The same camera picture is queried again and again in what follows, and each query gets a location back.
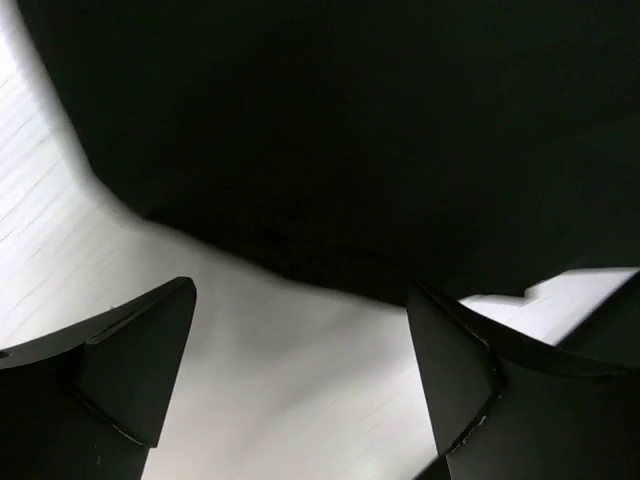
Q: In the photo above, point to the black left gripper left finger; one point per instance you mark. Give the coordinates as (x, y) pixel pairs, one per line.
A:
(89, 401)

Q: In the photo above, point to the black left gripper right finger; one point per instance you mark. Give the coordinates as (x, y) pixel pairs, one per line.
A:
(504, 405)

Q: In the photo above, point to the black trousers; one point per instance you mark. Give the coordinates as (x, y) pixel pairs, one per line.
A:
(360, 146)

